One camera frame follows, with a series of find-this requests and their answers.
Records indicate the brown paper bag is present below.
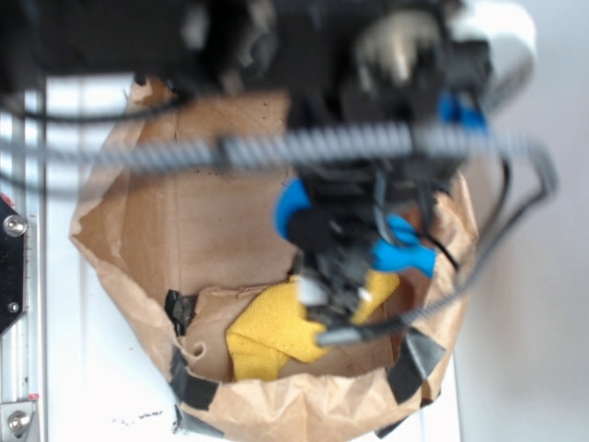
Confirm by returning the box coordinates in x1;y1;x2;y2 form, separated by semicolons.
68;77;479;442

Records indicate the yellow cloth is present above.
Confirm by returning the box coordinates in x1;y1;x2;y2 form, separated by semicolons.
225;276;392;381

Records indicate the aluminium extrusion rail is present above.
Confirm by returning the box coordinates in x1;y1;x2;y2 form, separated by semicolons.
1;111;48;441

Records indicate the metal corner bracket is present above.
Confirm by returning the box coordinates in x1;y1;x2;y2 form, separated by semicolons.
1;401;39;442

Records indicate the grey braided cable sleeve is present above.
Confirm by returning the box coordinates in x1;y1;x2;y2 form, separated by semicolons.
0;59;560;346

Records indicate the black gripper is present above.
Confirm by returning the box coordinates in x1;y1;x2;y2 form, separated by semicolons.
289;165;441;331

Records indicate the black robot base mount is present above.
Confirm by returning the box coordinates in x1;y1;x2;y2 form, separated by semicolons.
0;193;28;337

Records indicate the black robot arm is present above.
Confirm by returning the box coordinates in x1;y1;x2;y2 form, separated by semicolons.
1;1;491;328

